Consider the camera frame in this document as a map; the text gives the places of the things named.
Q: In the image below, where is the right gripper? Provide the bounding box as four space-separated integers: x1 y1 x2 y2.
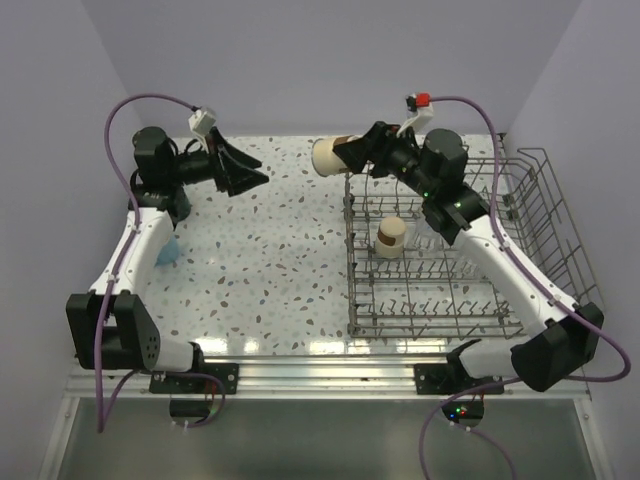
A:
334 122 437 200

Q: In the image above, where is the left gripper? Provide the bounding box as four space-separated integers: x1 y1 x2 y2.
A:
167 127 269 197

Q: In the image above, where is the beige cup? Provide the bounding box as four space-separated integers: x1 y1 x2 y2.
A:
374 216 407 259
311 135 359 177

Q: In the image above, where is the dark teal mug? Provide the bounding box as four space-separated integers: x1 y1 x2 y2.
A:
168 190 191 225

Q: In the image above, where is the light blue mug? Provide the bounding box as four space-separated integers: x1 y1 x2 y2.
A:
155 236 180 266

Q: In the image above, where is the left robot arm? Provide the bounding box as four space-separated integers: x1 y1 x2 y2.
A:
66 126 269 393

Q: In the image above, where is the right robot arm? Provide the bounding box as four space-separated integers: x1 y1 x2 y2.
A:
332 122 604 393

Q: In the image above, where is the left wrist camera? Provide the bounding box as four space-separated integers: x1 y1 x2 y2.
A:
188 107 217 143

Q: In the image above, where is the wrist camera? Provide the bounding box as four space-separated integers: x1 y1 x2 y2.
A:
188 107 217 143
397 92 434 136

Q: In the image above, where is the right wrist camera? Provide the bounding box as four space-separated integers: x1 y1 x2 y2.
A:
397 92 434 136

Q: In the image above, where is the grey wire dish rack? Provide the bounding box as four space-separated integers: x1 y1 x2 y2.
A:
344 148 604 343

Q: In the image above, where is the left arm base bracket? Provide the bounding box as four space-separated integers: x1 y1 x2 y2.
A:
199 363 240 395

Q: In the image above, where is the aluminium mounting rail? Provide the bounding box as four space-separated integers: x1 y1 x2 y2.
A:
63 355 591 400

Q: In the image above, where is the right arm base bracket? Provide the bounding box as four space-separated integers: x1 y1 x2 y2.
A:
413 363 451 395

